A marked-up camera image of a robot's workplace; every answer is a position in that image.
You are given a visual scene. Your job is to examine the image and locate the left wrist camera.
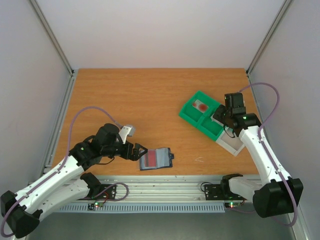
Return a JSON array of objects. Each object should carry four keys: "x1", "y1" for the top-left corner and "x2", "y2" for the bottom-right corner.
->
[{"x1": 118, "y1": 124, "x2": 136, "y2": 144}]

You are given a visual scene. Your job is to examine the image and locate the aluminium frame rail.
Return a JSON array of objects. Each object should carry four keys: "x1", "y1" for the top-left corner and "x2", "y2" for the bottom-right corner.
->
[{"x1": 22, "y1": 174, "x2": 298, "y2": 203}]

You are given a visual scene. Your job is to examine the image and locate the red card with dark stripe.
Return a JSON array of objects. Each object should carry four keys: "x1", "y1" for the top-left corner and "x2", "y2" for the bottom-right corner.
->
[{"x1": 144, "y1": 149, "x2": 157, "y2": 168}]

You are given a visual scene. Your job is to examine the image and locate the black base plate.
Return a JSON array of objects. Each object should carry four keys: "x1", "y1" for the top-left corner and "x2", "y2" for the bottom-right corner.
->
[
  {"x1": 80, "y1": 184, "x2": 117, "y2": 201},
  {"x1": 200, "y1": 182, "x2": 246, "y2": 201}
]

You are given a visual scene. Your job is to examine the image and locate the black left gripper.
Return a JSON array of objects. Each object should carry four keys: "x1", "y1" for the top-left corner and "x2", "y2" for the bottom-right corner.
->
[{"x1": 102, "y1": 140, "x2": 148, "y2": 162}]

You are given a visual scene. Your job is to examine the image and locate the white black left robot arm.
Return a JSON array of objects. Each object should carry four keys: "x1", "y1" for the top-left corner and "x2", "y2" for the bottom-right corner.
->
[{"x1": 0, "y1": 123, "x2": 148, "y2": 239}]

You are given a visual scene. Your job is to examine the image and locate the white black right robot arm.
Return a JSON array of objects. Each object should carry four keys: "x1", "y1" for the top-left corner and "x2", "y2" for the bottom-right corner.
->
[{"x1": 212, "y1": 92, "x2": 304, "y2": 221}]

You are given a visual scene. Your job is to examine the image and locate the dark blue card holder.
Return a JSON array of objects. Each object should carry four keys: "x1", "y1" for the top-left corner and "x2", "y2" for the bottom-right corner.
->
[{"x1": 139, "y1": 147, "x2": 175, "y2": 171}]

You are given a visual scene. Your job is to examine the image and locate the green plastic bin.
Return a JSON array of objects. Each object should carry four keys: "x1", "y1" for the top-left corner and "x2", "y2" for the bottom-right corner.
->
[{"x1": 178, "y1": 91, "x2": 220, "y2": 128}]

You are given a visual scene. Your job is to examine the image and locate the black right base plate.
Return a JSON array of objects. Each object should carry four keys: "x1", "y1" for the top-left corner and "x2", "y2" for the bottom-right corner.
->
[{"x1": 200, "y1": 182, "x2": 246, "y2": 201}]

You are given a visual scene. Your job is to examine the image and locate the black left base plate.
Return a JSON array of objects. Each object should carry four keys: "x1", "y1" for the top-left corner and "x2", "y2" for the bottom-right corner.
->
[{"x1": 80, "y1": 184, "x2": 117, "y2": 201}]

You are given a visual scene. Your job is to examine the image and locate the white card with red circles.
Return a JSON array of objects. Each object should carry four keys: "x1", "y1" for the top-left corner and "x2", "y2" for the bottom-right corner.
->
[{"x1": 192, "y1": 99, "x2": 209, "y2": 113}]

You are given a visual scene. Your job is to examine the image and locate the grey slotted cable duct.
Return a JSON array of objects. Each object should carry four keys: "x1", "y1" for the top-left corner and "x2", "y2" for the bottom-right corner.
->
[{"x1": 58, "y1": 202, "x2": 225, "y2": 214}]

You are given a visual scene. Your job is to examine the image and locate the white translucent plastic bin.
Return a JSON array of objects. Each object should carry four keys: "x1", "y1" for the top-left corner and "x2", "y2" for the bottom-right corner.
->
[{"x1": 215, "y1": 128, "x2": 245, "y2": 157}]

